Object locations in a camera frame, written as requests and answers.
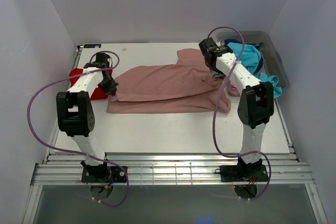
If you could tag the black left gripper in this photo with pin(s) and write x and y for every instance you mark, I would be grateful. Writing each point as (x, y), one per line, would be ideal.
(111, 89)

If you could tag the light pink t-shirt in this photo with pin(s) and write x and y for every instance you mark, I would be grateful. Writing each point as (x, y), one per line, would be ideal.
(232, 90)

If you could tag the turquoise t-shirt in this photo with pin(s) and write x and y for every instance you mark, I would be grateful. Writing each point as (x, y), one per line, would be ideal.
(272, 79)

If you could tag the clear plastic bin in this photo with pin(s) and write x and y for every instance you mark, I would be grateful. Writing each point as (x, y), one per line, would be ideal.
(272, 63)

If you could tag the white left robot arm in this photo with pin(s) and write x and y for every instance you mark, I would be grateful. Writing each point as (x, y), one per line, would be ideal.
(75, 114)

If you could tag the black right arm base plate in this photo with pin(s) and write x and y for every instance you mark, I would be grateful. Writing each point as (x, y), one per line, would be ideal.
(232, 173)

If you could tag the folded red t-shirt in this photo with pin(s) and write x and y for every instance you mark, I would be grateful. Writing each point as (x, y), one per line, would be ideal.
(88, 80)

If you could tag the dusty pink t-shirt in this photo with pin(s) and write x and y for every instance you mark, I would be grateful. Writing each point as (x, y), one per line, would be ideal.
(184, 87)

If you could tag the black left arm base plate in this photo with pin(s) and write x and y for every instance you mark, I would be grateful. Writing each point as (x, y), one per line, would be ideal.
(103, 174)

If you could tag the blue label sticker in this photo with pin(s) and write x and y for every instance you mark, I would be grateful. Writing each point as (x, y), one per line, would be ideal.
(92, 46)

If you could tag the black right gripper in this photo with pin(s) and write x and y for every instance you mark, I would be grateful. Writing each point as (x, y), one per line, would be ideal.
(216, 74)

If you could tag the aluminium extrusion frame rail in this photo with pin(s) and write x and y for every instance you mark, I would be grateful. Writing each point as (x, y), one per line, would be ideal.
(65, 169)

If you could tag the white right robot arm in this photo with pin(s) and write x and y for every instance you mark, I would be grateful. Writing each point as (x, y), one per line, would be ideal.
(256, 106)

